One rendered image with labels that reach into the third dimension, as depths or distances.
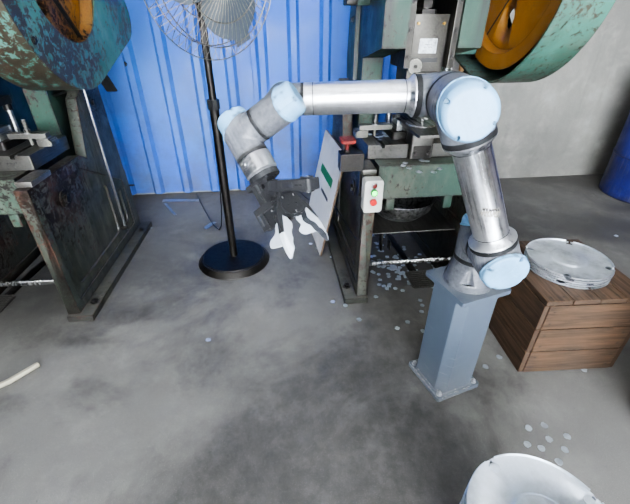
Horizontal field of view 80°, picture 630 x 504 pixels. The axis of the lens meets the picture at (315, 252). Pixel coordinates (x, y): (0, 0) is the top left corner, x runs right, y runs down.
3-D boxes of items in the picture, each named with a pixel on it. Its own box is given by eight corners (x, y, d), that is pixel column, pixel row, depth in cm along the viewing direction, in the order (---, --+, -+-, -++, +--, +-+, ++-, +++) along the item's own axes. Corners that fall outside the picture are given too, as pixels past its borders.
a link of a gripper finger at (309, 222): (315, 239, 94) (288, 218, 89) (332, 229, 90) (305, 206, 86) (314, 248, 92) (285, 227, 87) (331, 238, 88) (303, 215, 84)
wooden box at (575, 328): (612, 367, 146) (655, 297, 128) (517, 372, 144) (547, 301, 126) (551, 301, 180) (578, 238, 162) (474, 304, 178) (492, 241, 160)
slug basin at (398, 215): (443, 226, 180) (447, 207, 175) (374, 230, 177) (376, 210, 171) (418, 197, 209) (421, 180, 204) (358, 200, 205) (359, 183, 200)
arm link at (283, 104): (289, 73, 84) (251, 103, 87) (284, 80, 74) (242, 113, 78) (309, 104, 87) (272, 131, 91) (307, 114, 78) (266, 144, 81)
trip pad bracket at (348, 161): (362, 197, 157) (365, 151, 147) (339, 198, 156) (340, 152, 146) (358, 192, 162) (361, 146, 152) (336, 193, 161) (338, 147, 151)
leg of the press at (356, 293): (368, 302, 180) (387, 104, 133) (344, 304, 179) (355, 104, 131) (336, 216, 258) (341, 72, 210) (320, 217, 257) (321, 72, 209)
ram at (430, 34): (442, 95, 152) (457, 8, 136) (406, 96, 151) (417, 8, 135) (427, 88, 167) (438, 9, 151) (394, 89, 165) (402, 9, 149)
